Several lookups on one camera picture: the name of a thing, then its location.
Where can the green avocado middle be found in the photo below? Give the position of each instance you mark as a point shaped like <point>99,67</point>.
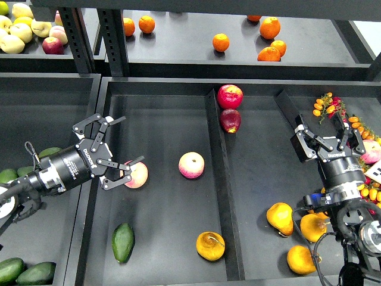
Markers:
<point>23,171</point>

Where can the pale yellow apple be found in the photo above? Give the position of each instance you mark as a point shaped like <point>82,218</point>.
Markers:
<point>11,44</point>
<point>22,31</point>

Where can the cherry tomato bunch top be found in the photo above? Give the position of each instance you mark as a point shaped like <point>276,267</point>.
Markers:
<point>327,106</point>

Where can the pink apple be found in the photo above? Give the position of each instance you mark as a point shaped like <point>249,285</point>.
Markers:
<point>191,165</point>
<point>139,176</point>

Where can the dark red apple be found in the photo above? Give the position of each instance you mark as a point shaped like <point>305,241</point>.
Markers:
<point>230,120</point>

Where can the pale yellow apple front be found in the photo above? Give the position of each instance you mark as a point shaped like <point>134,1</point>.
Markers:
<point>11,44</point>

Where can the white label card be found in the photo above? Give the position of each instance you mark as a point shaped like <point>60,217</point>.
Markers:
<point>374,172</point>

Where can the dark green avocado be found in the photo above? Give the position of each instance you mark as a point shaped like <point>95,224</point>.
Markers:
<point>122,242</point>

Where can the orange right small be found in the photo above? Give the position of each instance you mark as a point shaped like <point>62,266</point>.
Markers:
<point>280,46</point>

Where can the black tray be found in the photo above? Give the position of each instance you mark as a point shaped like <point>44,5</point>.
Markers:
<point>244,175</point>
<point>42,109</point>

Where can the bright red apple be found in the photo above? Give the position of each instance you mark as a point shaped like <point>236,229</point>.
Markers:
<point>229,96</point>

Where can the black centre tray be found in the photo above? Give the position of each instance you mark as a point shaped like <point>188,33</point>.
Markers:
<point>244,175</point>

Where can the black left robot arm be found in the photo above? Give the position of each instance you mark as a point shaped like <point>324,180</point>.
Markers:
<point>66,169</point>

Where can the orange front right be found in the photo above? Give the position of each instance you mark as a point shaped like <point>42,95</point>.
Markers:
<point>269,54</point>

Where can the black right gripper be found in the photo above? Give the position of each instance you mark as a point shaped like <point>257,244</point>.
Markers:
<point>309,146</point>

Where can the yellow pear bottom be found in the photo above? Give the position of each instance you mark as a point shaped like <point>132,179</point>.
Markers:
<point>300,261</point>

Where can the green avocado top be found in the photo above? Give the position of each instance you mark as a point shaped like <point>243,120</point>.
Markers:
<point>49,151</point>

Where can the pale peach upper shelf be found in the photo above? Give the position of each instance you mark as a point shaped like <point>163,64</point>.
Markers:
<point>59,33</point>

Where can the black shelf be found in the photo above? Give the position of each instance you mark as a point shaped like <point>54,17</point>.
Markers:
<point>181,46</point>
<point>34,60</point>

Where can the yellow pear brown tip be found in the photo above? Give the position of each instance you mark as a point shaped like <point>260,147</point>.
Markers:
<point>321,215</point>

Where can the pink apple centre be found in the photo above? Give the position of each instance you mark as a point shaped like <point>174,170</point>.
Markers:
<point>191,165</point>

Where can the yellow pear with stem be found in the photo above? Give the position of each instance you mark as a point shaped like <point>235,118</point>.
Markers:
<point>210,245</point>

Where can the red apple upper shelf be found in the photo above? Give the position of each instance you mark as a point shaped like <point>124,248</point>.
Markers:
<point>52,45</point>

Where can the yellow pear left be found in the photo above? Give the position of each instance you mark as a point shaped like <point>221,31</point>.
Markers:
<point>279,216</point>

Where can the yellow pear middle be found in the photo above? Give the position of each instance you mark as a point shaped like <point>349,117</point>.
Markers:
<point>313,227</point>

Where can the black shelf post right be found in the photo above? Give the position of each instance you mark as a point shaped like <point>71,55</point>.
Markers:
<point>112,31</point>

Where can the black shelf post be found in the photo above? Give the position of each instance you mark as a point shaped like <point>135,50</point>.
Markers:
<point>112,31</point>
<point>74,25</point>

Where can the green avocado far left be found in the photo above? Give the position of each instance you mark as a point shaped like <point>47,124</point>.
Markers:
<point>7,175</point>

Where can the black left tray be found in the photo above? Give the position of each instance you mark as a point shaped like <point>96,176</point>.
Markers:
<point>42,109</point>

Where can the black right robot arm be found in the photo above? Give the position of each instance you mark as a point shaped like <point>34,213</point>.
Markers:
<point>355,221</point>

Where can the cherry tomato bunch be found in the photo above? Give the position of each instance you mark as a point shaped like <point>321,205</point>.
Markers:
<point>327,106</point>
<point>370,191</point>

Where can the black shelf post left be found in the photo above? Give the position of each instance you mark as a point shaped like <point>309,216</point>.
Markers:
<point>74,25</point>

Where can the large orange right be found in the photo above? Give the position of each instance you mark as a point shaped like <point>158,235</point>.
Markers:
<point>270,27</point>

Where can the pink apple left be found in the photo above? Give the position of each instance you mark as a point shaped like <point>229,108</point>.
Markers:
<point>139,176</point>

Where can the yellow apple with stem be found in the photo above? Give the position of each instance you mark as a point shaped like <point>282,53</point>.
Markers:
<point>41,28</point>

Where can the orange cherry tomato vine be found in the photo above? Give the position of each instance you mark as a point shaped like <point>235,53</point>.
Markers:
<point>365,131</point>

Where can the black upper left shelf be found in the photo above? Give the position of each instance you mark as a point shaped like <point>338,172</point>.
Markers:
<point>34,60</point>

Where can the cherry tomato bunch bottom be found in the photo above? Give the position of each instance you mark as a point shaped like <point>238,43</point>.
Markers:
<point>370,191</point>

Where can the pale yellow apple middle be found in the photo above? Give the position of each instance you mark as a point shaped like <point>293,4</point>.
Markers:
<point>22,31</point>

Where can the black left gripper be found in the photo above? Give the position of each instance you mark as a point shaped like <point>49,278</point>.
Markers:
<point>97,155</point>

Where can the pink apple right bin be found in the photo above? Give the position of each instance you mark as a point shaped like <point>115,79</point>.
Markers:
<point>372,154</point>

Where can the orange far left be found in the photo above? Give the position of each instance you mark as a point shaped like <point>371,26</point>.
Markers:
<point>129,26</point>

